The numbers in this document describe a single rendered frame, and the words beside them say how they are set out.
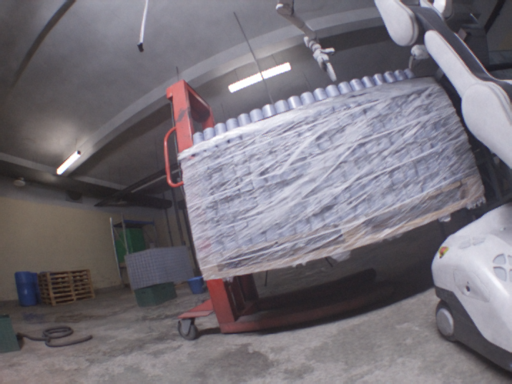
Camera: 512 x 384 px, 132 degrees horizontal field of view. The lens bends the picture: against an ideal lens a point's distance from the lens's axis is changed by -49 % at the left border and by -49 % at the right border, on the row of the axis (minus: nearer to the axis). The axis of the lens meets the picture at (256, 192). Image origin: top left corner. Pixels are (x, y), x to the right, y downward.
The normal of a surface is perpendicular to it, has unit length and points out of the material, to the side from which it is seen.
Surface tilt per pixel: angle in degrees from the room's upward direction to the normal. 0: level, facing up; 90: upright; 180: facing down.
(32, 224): 90
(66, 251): 90
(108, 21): 180
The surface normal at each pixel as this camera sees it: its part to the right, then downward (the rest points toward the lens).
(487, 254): -0.31, -0.86
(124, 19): 0.26, 0.94
